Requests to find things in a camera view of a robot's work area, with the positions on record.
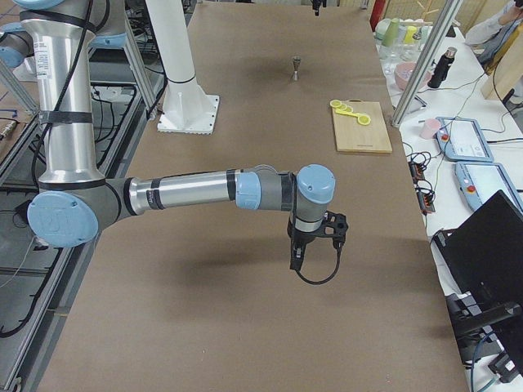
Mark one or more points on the black monitor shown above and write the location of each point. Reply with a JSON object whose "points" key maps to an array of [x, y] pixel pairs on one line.
{"points": [[484, 256]]}

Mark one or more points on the lemon slice at board corner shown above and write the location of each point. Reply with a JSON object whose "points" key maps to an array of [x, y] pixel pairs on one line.
{"points": [[336, 104]]}

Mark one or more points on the steel double jigger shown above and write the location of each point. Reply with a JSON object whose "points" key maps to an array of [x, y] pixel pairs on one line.
{"points": [[296, 60]]}

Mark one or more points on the teach pendant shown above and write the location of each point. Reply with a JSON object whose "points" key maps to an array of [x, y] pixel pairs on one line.
{"points": [[461, 139], [479, 181]]}

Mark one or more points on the lower teach pendant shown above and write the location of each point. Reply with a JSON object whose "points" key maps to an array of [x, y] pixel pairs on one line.
{"points": [[479, 181]]}

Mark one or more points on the black bottle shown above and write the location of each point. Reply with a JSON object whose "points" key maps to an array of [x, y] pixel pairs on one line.
{"points": [[442, 68]]}

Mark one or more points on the pink bowl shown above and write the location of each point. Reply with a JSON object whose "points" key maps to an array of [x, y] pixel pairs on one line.
{"points": [[404, 71]]}

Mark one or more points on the green cup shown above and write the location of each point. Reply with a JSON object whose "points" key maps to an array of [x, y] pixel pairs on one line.
{"points": [[391, 33]]}

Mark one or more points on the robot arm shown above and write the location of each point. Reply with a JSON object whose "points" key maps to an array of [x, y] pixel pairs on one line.
{"points": [[78, 197]]}

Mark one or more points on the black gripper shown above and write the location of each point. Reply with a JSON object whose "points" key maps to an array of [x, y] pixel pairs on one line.
{"points": [[301, 239]]}

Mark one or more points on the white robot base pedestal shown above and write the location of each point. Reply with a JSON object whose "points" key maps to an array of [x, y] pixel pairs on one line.
{"points": [[186, 107]]}

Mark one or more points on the pink cup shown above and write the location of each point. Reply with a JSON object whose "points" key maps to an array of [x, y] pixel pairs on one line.
{"points": [[429, 128]]}

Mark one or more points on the aluminium frame post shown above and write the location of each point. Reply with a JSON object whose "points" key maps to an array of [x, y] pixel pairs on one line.
{"points": [[438, 32]]}

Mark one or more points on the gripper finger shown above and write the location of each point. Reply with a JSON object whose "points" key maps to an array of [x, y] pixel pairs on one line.
{"points": [[316, 5]]}

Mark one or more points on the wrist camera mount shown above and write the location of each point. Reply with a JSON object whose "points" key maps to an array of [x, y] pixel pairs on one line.
{"points": [[333, 225]]}

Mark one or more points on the upper teach pendant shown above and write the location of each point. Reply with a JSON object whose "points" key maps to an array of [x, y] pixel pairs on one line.
{"points": [[461, 139]]}

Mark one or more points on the lemon slice on knife handle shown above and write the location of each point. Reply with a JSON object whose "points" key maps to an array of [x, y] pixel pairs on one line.
{"points": [[364, 120]]}

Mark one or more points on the bamboo cutting board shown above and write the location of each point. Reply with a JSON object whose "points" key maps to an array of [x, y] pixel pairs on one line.
{"points": [[351, 137]]}

